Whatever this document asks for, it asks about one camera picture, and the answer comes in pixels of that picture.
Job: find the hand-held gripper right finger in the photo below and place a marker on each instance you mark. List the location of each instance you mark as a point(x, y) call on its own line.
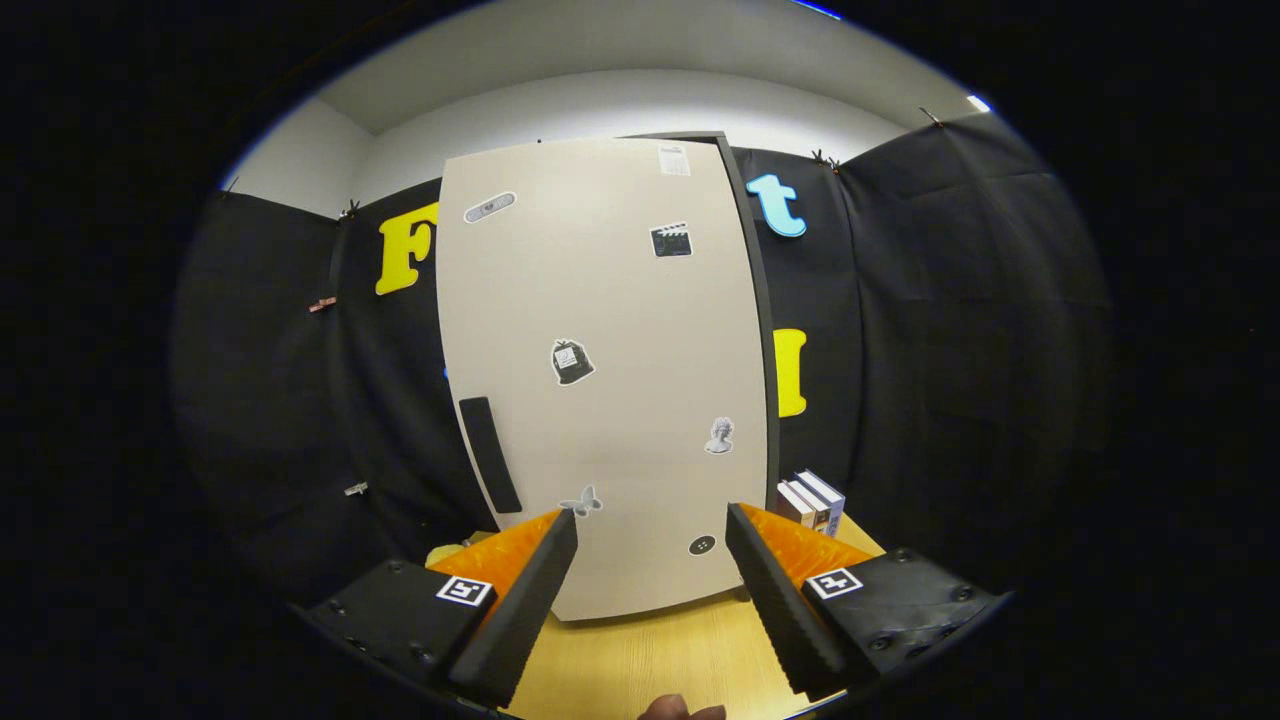
point(780, 610)

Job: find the beige shoe cabinet door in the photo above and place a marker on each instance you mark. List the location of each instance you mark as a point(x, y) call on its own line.
point(600, 430)

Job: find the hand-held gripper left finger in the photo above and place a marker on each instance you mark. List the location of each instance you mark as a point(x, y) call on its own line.
point(525, 610)

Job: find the black backdrop cloth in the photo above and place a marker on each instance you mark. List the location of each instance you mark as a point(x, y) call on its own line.
point(950, 350)

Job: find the small ceiling light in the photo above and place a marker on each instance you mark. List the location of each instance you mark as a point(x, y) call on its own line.
point(978, 103)

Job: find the yellow plush toy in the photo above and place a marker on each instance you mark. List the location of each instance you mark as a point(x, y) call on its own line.
point(445, 552)

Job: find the orange cloth clip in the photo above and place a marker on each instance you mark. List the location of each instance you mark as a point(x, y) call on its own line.
point(322, 304)

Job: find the dark grey shoe cabinet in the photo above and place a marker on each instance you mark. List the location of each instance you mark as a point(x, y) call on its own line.
point(773, 450)

